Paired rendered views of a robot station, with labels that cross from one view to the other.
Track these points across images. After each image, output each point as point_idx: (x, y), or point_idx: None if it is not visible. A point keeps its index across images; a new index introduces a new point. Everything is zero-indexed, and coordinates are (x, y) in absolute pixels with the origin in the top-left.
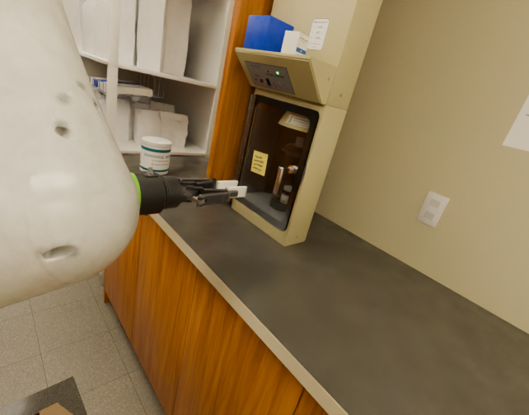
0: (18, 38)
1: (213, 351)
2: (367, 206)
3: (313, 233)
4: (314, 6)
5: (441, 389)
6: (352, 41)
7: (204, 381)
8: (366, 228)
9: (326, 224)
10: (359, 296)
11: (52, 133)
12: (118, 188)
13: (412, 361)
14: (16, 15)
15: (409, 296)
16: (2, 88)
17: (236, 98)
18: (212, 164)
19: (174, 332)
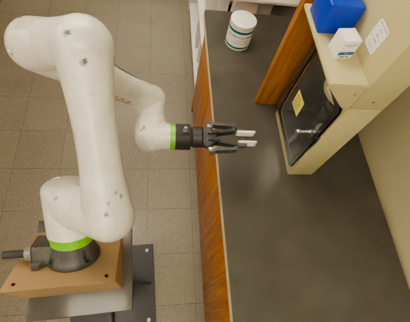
0: (98, 184)
1: (215, 208)
2: (399, 168)
3: (329, 167)
4: (389, 3)
5: (295, 318)
6: (398, 68)
7: (210, 215)
8: (387, 184)
9: (355, 160)
10: (306, 242)
11: (103, 216)
12: (121, 229)
13: (294, 297)
14: (98, 176)
15: (352, 260)
16: (92, 202)
17: (303, 33)
18: (266, 79)
19: (207, 177)
